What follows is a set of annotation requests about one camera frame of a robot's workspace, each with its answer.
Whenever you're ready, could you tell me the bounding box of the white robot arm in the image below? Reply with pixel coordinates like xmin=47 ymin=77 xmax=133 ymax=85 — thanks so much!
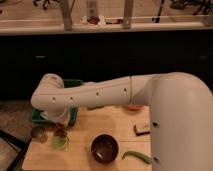
xmin=31 ymin=72 xmax=213 ymax=171

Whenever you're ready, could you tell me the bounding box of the green chili pepper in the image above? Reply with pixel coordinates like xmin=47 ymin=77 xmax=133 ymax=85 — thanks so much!
xmin=122 ymin=151 xmax=152 ymax=164

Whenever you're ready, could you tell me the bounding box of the orange red bowl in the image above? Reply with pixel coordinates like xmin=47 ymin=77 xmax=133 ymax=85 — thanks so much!
xmin=126 ymin=105 xmax=144 ymax=111

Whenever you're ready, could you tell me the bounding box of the metal cup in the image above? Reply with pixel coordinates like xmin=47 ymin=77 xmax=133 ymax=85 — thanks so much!
xmin=31 ymin=126 xmax=47 ymax=143

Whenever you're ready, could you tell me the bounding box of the green plastic tray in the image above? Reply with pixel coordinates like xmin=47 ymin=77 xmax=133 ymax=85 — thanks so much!
xmin=30 ymin=79 xmax=83 ymax=126

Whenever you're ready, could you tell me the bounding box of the dark maroon bowl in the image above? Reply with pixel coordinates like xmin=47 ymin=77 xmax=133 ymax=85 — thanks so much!
xmin=90 ymin=134 xmax=119 ymax=164

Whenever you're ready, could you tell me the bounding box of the dark purple grape bunch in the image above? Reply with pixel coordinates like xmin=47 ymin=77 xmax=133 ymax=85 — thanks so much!
xmin=54 ymin=123 xmax=67 ymax=138

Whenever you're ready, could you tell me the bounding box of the green plastic cup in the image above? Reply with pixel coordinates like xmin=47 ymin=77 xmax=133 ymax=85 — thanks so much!
xmin=52 ymin=136 xmax=69 ymax=149

